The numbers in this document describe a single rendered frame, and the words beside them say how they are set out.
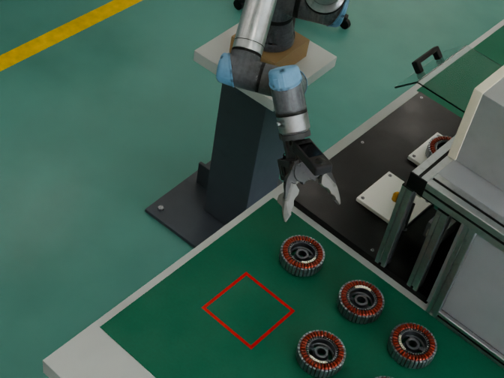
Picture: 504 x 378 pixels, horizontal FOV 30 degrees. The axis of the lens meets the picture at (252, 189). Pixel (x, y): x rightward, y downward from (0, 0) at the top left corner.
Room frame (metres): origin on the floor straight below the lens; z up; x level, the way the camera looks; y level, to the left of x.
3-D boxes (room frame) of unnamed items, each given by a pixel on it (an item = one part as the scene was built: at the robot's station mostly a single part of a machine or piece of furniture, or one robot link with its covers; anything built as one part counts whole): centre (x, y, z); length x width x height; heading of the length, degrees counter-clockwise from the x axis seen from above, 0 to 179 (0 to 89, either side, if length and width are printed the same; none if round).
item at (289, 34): (2.33, 0.04, 0.86); 0.15 x 0.15 x 0.10
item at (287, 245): (1.53, -0.15, 0.77); 0.11 x 0.11 x 0.04
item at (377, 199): (1.78, -0.38, 0.78); 0.15 x 0.15 x 0.01; 56
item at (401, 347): (1.32, -0.44, 0.77); 0.11 x 0.11 x 0.04
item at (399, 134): (1.87, -0.46, 0.76); 0.64 x 0.47 x 0.02; 146
